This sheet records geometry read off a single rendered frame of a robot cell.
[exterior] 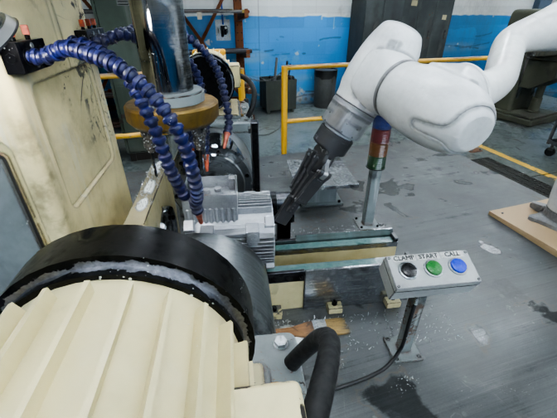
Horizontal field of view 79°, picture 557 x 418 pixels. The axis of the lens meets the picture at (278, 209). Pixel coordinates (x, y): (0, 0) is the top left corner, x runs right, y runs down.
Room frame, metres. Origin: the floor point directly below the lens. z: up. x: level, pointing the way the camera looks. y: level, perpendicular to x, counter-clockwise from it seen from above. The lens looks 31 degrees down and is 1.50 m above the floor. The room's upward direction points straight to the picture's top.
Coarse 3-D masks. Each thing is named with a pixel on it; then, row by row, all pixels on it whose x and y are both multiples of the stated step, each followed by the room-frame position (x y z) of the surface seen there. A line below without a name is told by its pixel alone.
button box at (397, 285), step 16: (400, 256) 0.52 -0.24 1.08; (416, 256) 0.52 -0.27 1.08; (432, 256) 0.52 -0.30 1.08; (448, 256) 0.52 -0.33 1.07; (464, 256) 0.52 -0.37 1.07; (384, 272) 0.51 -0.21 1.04; (400, 272) 0.49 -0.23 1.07; (448, 272) 0.49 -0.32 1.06; (464, 272) 0.49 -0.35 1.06; (400, 288) 0.46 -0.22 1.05; (416, 288) 0.46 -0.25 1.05; (432, 288) 0.47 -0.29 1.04; (448, 288) 0.47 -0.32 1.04; (464, 288) 0.48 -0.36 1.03
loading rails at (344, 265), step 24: (288, 240) 0.78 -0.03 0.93; (312, 240) 0.78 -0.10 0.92; (336, 240) 0.79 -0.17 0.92; (360, 240) 0.79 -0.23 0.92; (384, 240) 0.79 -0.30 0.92; (288, 264) 0.74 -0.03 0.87; (312, 264) 0.69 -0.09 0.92; (336, 264) 0.69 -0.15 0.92; (360, 264) 0.69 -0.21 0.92; (288, 288) 0.64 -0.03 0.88; (312, 288) 0.64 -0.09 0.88; (336, 288) 0.65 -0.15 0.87; (360, 288) 0.66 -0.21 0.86; (384, 288) 0.67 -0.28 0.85; (336, 312) 0.62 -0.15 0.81
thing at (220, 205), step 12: (204, 180) 0.73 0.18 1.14; (216, 180) 0.74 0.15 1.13; (228, 180) 0.74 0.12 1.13; (204, 192) 0.68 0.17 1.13; (216, 192) 0.69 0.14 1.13; (228, 192) 0.65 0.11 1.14; (204, 204) 0.64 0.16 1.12; (216, 204) 0.64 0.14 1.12; (228, 204) 0.65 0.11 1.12; (192, 216) 0.64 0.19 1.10; (204, 216) 0.64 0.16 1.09; (216, 216) 0.64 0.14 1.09; (228, 216) 0.64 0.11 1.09
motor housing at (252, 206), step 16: (240, 192) 0.73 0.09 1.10; (256, 192) 0.73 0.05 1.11; (240, 208) 0.66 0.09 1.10; (256, 208) 0.66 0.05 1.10; (272, 208) 0.68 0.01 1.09; (208, 224) 0.64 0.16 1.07; (224, 224) 0.64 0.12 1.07; (240, 224) 0.64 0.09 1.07; (240, 240) 0.62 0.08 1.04; (272, 240) 0.62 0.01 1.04; (272, 256) 0.62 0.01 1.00
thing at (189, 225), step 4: (264, 216) 0.64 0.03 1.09; (268, 216) 0.64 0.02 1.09; (272, 216) 0.64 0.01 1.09; (188, 220) 0.63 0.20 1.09; (192, 220) 0.63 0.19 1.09; (264, 220) 0.64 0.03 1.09; (268, 220) 0.64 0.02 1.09; (272, 220) 0.64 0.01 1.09; (184, 224) 0.62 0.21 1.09; (188, 224) 0.62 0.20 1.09; (192, 224) 0.62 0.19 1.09; (264, 224) 0.63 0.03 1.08; (268, 224) 0.63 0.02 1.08; (272, 224) 0.63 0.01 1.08; (184, 228) 0.61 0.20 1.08; (188, 228) 0.61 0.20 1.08; (192, 228) 0.61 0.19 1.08; (188, 232) 0.62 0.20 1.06; (268, 264) 0.63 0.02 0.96; (272, 264) 0.63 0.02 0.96; (268, 268) 0.63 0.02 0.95; (272, 268) 0.63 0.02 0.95
